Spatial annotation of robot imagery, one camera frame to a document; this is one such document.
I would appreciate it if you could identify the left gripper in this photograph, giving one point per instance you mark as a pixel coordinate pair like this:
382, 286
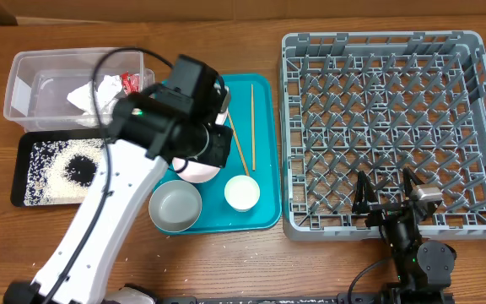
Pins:
220, 146

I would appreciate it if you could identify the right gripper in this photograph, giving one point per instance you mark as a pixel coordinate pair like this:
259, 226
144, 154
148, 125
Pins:
365, 201

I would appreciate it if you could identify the pink bowl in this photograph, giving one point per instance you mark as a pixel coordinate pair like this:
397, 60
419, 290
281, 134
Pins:
194, 172

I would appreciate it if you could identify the white cup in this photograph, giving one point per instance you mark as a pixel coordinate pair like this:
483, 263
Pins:
242, 193

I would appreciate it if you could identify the grey-white bowl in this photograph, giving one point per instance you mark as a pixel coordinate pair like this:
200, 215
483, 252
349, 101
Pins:
175, 206

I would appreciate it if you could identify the red wrapper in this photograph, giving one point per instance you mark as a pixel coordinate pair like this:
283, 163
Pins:
130, 83

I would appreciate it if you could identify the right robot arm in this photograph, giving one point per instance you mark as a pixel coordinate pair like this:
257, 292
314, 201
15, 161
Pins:
423, 267

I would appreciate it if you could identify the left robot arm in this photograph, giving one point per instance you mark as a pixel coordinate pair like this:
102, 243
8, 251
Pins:
148, 130

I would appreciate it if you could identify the grey dishwasher rack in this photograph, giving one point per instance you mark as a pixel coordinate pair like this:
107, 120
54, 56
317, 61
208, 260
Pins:
379, 103

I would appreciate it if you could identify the left wooden chopstick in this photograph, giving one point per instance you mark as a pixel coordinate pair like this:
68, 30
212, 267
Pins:
237, 142

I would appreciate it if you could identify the teal serving tray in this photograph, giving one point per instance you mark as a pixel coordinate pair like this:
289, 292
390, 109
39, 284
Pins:
217, 215

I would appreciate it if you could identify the black tray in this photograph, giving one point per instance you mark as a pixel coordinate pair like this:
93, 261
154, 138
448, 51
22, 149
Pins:
24, 149

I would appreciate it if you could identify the pile of rice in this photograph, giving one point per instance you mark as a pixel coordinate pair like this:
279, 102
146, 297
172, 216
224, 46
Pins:
60, 172

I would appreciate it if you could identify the clear plastic bin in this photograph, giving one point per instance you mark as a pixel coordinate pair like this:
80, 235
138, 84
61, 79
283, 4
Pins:
40, 81

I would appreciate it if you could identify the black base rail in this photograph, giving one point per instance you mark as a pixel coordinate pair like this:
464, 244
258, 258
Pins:
341, 298

